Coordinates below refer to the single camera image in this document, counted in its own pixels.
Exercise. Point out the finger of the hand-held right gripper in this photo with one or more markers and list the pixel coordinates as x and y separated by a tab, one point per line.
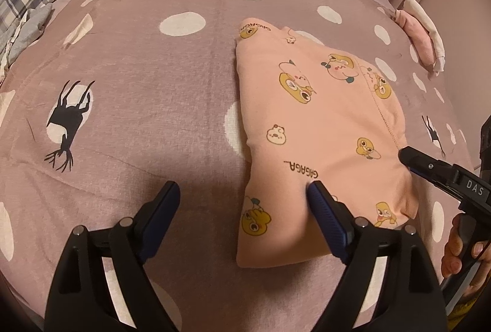
425	167

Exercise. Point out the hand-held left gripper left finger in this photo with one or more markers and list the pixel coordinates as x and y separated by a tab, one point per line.
163	217

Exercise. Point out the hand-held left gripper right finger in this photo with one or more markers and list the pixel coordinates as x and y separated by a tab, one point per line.
326	220

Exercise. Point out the peach cartoon print shirt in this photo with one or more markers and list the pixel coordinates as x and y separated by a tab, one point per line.
326	125

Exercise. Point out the person's right forearm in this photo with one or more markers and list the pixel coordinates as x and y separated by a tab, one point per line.
466	316

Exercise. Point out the person's right hand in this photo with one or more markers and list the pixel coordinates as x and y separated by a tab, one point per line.
454	247

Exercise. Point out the mauve polka dot blanket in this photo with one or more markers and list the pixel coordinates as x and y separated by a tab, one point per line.
153	86

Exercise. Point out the white folded cloth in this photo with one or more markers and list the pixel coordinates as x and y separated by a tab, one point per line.
425	19

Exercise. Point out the light blue cloth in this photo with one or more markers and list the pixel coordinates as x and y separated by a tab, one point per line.
27	33

